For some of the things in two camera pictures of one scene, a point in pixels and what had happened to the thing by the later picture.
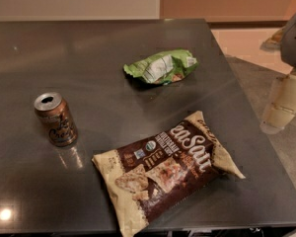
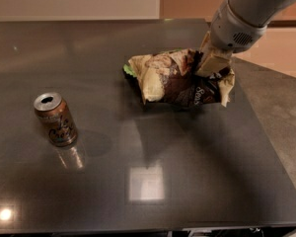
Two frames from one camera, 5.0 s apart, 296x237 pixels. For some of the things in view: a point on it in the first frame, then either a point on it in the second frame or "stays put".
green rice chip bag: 164,68 stays put
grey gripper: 295,43 -> 233,33
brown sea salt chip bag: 149,180 -> 173,75
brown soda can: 57,118 stays put
